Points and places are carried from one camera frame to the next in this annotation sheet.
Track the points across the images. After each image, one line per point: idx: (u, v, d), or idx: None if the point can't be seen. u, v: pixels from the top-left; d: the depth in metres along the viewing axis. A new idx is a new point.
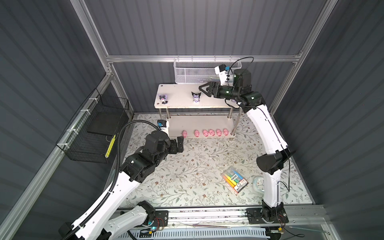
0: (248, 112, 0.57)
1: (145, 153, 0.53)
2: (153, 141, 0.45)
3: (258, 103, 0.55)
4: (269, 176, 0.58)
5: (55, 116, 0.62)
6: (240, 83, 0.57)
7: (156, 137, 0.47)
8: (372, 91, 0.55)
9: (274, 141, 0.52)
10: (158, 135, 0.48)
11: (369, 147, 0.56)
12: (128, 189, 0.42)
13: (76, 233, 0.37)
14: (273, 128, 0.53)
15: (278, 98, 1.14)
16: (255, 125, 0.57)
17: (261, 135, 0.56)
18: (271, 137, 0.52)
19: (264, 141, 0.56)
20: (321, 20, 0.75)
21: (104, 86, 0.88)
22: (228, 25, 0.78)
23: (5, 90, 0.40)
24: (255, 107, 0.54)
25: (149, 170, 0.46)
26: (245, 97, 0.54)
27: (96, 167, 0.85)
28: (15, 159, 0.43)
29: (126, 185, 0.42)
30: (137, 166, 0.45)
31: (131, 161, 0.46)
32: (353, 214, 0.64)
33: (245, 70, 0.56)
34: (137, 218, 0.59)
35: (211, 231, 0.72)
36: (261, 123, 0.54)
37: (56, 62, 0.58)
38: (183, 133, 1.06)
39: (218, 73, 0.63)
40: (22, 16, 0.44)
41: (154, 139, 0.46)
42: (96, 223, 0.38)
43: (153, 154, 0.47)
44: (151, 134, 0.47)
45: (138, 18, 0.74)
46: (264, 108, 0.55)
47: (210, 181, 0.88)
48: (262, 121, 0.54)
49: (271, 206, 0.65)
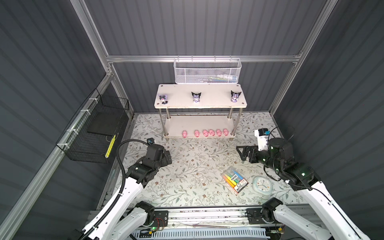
0: (301, 191, 0.46)
1: (146, 161, 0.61)
2: (155, 150, 0.56)
3: (310, 179, 0.45)
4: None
5: (55, 116, 0.62)
6: (282, 156, 0.49)
7: (156, 147, 0.57)
8: (373, 91, 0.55)
9: (351, 237, 0.39)
10: (156, 145, 0.59)
11: (369, 147, 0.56)
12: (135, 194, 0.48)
13: (90, 235, 0.39)
14: (342, 213, 0.41)
15: (278, 98, 1.14)
16: (314, 207, 0.45)
17: (328, 223, 0.42)
18: (345, 230, 0.39)
19: (337, 238, 0.41)
20: (322, 20, 0.75)
21: (104, 86, 0.88)
22: (228, 26, 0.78)
23: (5, 89, 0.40)
24: (310, 187, 0.44)
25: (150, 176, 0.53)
26: (292, 172, 0.47)
27: (96, 168, 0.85)
28: (15, 159, 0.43)
29: (135, 189, 0.48)
30: (142, 171, 0.53)
31: (135, 168, 0.53)
32: (353, 214, 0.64)
33: (284, 142, 0.50)
34: (138, 220, 0.59)
35: (211, 231, 0.72)
36: (322, 206, 0.42)
37: (56, 63, 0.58)
38: (183, 133, 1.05)
39: (257, 136, 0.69)
40: (22, 16, 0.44)
41: (155, 148, 0.56)
42: (109, 223, 0.41)
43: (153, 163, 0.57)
44: (150, 145, 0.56)
45: (138, 18, 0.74)
46: (321, 186, 0.44)
47: (210, 182, 0.88)
48: (325, 205, 0.42)
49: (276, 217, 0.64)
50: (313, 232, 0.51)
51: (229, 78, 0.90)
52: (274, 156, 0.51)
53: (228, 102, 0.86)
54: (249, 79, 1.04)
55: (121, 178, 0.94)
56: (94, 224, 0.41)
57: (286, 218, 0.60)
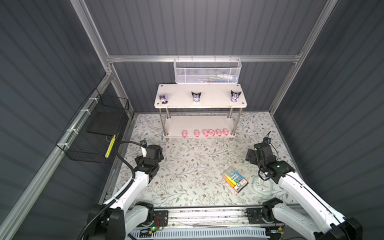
0: (280, 182, 0.55)
1: (147, 160, 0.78)
2: (153, 150, 0.65)
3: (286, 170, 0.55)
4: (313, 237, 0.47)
5: (55, 116, 0.62)
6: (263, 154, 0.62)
7: (153, 147, 0.66)
8: (372, 91, 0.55)
9: (322, 212, 0.44)
10: (153, 146, 0.68)
11: (369, 147, 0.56)
12: (142, 186, 0.55)
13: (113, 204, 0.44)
14: (314, 194, 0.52)
15: (278, 98, 1.14)
16: (294, 194, 0.51)
17: (307, 206, 0.47)
18: (317, 207, 0.45)
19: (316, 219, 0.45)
20: (321, 20, 0.75)
21: (104, 86, 0.88)
22: (228, 26, 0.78)
23: (5, 89, 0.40)
24: (284, 175, 0.54)
25: (153, 172, 0.62)
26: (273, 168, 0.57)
27: (96, 167, 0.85)
28: (15, 159, 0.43)
29: (143, 180, 0.56)
30: (147, 168, 0.62)
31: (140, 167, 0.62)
32: (353, 214, 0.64)
33: (263, 143, 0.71)
34: (141, 214, 0.60)
35: (211, 231, 0.72)
36: (296, 189, 0.50)
37: (56, 63, 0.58)
38: (183, 133, 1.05)
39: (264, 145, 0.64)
40: (22, 16, 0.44)
41: (153, 149, 0.65)
42: (126, 199, 0.47)
43: (153, 161, 0.66)
44: (149, 147, 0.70)
45: (138, 19, 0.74)
46: (295, 174, 0.54)
47: (210, 181, 0.88)
48: (298, 188, 0.50)
49: (275, 212, 0.64)
50: (306, 225, 0.52)
51: (229, 78, 0.90)
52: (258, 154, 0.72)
53: (228, 102, 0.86)
54: (249, 79, 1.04)
55: (121, 178, 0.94)
56: (116, 197, 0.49)
57: (283, 214, 0.61)
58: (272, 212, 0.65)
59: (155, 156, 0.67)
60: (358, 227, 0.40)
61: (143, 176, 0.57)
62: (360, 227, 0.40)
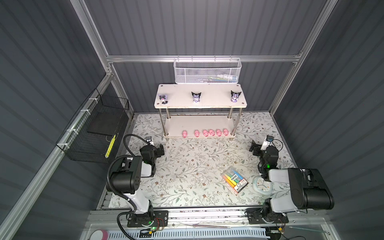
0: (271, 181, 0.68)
1: (146, 160, 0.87)
2: (148, 153, 0.74)
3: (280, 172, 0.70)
4: (294, 208, 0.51)
5: (55, 116, 0.62)
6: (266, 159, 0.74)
7: (149, 150, 0.76)
8: (372, 91, 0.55)
9: None
10: (148, 148, 0.77)
11: (369, 147, 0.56)
12: (147, 173, 0.68)
13: None
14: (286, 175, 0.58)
15: (278, 98, 1.14)
16: (275, 180, 0.66)
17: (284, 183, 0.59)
18: None
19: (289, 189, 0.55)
20: (322, 20, 0.75)
21: (104, 86, 0.88)
22: (228, 26, 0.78)
23: (5, 90, 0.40)
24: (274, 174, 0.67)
25: (154, 168, 0.76)
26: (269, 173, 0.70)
27: (96, 168, 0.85)
28: (15, 159, 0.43)
29: (149, 168, 0.69)
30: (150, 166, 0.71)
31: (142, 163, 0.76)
32: (353, 214, 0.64)
33: (273, 150, 0.72)
34: (144, 203, 0.62)
35: (211, 231, 0.72)
36: (272, 173, 0.68)
37: (56, 63, 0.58)
38: (183, 133, 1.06)
39: (266, 143, 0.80)
40: (23, 17, 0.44)
41: (148, 151, 0.75)
42: None
43: (153, 157, 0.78)
44: (145, 148, 0.77)
45: (137, 18, 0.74)
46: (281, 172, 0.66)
47: (210, 182, 0.88)
48: (274, 171, 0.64)
49: (273, 209, 0.66)
50: (288, 200, 0.55)
51: (229, 78, 0.90)
52: (264, 157, 0.80)
53: (228, 102, 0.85)
54: (249, 79, 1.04)
55: None
56: None
57: (276, 202, 0.64)
58: (271, 206, 0.67)
59: (151, 157, 0.78)
60: (315, 171, 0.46)
61: (147, 164, 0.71)
62: (316, 171, 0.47)
